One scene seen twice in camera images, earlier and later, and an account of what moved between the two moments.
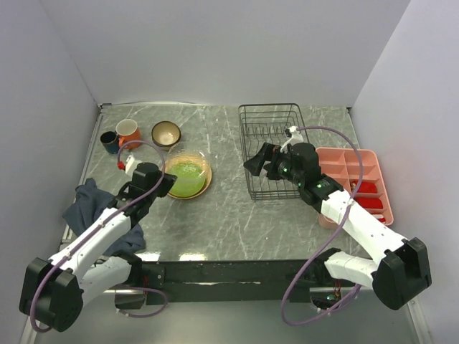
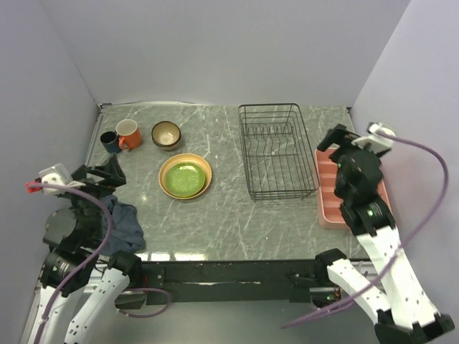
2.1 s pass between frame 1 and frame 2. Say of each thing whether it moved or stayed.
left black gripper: moved
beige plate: stayed
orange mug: stayed
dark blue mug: stayed
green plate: stayed
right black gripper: moved
